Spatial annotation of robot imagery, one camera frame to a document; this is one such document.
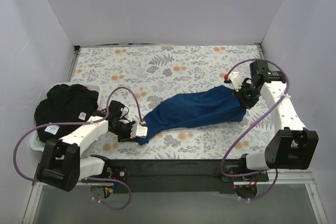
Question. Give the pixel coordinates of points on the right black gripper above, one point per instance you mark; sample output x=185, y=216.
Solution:
x=242, y=98

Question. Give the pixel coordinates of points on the floral table cloth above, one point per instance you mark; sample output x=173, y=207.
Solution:
x=141, y=77

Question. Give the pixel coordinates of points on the white paper label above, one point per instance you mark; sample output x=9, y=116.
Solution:
x=52, y=129

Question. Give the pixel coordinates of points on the aluminium frame rail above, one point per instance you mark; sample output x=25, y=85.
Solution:
x=290, y=197

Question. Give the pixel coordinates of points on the white plastic basket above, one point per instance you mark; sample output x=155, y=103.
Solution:
x=34, y=141

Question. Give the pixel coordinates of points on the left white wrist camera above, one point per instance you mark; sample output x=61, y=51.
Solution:
x=138, y=130

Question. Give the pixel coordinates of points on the black t shirt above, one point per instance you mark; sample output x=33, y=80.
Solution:
x=64, y=103

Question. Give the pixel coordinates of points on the blue t shirt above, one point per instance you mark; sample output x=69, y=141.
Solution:
x=189, y=110

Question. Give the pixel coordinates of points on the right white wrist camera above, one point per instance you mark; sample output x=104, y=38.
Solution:
x=235, y=78

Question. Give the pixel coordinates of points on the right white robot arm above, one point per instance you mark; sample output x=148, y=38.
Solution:
x=293, y=145

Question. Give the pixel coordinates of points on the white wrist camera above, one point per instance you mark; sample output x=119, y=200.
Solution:
x=138, y=130
x=235, y=78

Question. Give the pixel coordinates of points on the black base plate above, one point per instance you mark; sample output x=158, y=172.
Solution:
x=168, y=175

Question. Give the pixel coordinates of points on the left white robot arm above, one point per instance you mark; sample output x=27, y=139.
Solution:
x=61, y=164

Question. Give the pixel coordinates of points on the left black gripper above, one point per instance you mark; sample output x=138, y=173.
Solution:
x=128, y=131

